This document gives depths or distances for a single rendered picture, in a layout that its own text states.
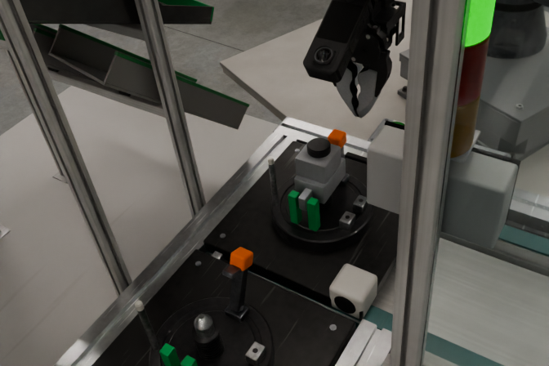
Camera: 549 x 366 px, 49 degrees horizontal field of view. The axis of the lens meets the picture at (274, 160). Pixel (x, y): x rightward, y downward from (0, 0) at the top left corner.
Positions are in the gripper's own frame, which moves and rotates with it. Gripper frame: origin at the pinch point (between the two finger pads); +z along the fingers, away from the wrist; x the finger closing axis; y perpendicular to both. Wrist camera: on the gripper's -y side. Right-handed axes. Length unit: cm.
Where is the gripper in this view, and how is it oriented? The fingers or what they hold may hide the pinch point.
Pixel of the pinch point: (356, 112)
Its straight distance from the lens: 84.6
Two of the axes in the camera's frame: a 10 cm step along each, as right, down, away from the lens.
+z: 0.9, 7.5, 6.6
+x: -8.4, -2.9, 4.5
